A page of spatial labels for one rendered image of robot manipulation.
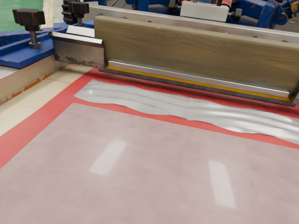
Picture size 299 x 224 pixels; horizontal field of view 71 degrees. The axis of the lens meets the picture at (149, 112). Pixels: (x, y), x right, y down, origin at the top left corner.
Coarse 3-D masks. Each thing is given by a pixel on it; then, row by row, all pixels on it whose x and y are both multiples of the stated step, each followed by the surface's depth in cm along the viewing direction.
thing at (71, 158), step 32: (64, 96) 32; (32, 128) 25; (64, 128) 26; (96, 128) 26; (128, 128) 27; (160, 128) 28; (0, 160) 21; (32, 160) 21; (64, 160) 21; (96, 160) 22; (128, 160) 22; (160, 160) 23; (0, 192) 18; (32, 192) 18; (64, 192) 18; (96, 192) 19; (128, 192) 19; (160, 192) 19
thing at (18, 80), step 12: (48, 60) 37; (0, 72) 29; (12, 72) 30; (24, 72) 32; (36, 72) 34; (48, 72) 37; (0, 84) 28; (12, 84) 30; (24, 84) 32; (0, 96) 28; (12, 96) 30
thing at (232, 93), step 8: (112, 72) 39; (120, 72) 39; (128, 72) 39; (152, 80) 39; (160, 80) 38; (168, 80) 38; (200, 88) 37; (208, 88) 37; (216, 88) 37; (240, 96) 36; (248, 96) 36; (256, 96) 36; (280, 104) 36; (288, 104) 35
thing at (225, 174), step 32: (192, 96) 36; (224, 96) 38; (192, 128) 28; (224, 128) 29; (192, 160) 23; (224, 160) 24; (256, 160) 24; (288, 160) 25; (192, 192) 20; (224, 192) 20; (256, 192) 20; (288, 192) 21
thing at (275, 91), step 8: (112, 64) 36; (120, 64) 36; (128, 64) 35; (136, 64) 36; (144, 64) 36; (144, 72) 36; (152, 72) 35; (160, 72) 35; (168, 72) 35; (176, 72) 34; (184, 72) 35; (192, 80) 34; (200, 80) 34; (208, 80) 34; (216, 80) 34; (224, 80) 34; (232, 80) 34; (240, 88) 33; (248, 88) 33; (256, 88) 33; (264, 88) 33; (272, 88) 33; (280, 88) 33; (280, 96) 33
